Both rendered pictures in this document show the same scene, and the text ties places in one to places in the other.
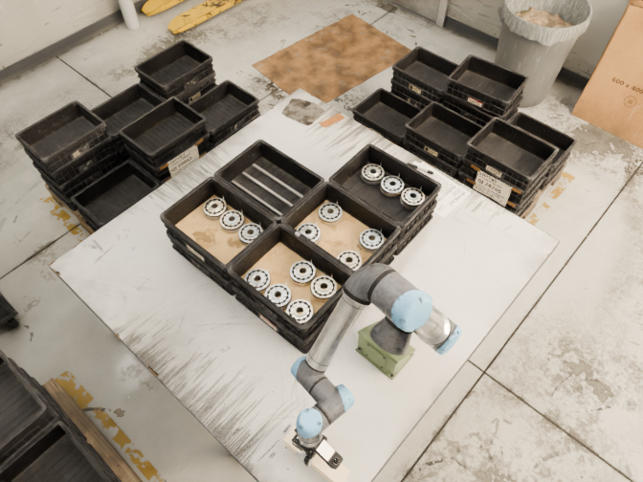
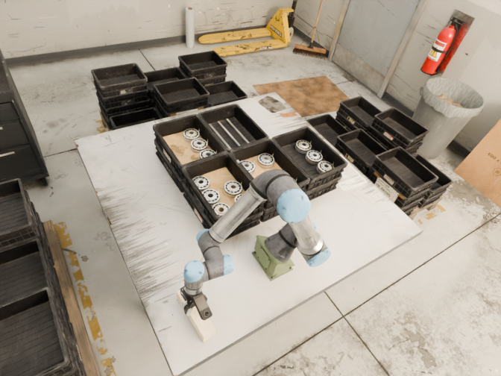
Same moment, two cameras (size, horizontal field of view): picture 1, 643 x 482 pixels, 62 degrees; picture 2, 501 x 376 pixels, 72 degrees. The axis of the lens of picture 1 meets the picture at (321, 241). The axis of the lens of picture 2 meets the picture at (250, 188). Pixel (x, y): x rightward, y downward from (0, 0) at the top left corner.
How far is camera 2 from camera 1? 46 cm
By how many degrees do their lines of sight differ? 9
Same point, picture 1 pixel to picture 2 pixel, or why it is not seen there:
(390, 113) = (330, 131)
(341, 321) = (241, 205)
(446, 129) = (364, 148)
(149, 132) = (172, 94)
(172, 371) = (121, 225)
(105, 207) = not seen: hidden behind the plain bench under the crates
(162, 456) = (99, 296)
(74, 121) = (130, 75)
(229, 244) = (191, 158)
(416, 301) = (298, 197)
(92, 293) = (92, 163)
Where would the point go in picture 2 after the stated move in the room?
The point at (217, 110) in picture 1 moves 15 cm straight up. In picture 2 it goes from (220, 96) to (221, 83)
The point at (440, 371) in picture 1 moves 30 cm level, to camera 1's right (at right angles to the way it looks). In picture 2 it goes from (308, 286) to (367, 306)
